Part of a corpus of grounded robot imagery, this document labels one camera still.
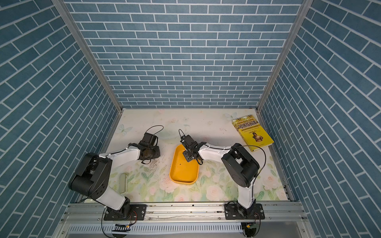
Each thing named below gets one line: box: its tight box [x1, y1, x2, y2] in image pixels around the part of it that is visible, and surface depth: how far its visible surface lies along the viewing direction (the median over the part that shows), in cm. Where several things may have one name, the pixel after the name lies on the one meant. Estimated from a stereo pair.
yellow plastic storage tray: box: [169, 143, 200, 185], surface depth 88 cm
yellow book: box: [231, 114, 275, 153], surface depth 106 cm
